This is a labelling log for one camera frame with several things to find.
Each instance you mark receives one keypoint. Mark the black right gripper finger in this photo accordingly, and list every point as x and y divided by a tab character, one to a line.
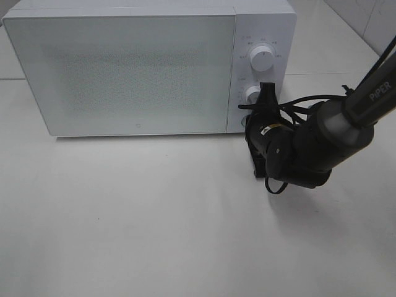
259	163
267	93

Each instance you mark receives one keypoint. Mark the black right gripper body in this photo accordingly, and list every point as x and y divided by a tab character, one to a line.
263	124

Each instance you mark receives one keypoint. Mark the white round door button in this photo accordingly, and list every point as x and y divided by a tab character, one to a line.
244	121

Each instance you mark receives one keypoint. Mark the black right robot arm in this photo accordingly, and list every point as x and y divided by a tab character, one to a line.
301	141

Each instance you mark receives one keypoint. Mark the white upper power knob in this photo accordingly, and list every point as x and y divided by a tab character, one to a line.
262	58

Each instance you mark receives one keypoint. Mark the white microwave oven body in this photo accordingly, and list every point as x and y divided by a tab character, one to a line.
256	23

